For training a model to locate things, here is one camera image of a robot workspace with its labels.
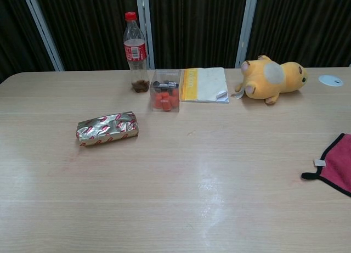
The gold foil snack package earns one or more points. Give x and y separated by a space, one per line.
108 129

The pink cloth with black trim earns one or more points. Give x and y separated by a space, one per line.
338 162

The clear box of orange caps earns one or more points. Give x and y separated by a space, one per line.
166 92

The yellow and white notebook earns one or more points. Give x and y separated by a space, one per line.
208 84

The grey partition frame post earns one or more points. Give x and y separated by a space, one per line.
145 22
246 28
42 28

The cola bottle with red cap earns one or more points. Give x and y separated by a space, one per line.
134 54

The yellow plush toy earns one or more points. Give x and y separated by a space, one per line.
270 77

